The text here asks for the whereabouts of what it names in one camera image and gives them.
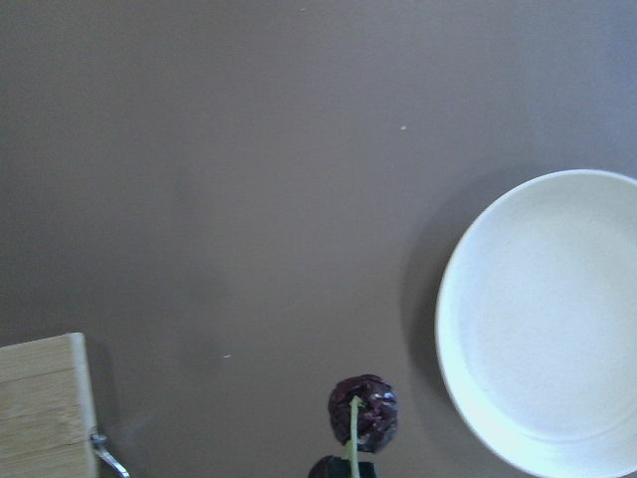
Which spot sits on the wooden cutting board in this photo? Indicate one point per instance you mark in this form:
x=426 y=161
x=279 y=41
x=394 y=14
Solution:
x=48 y=419

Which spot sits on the dark red cherry pair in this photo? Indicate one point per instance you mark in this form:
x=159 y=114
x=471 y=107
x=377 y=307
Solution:
x=363 y=414

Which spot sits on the round cream plate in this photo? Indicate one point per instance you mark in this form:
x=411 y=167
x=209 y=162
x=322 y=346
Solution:
x=536 y=325

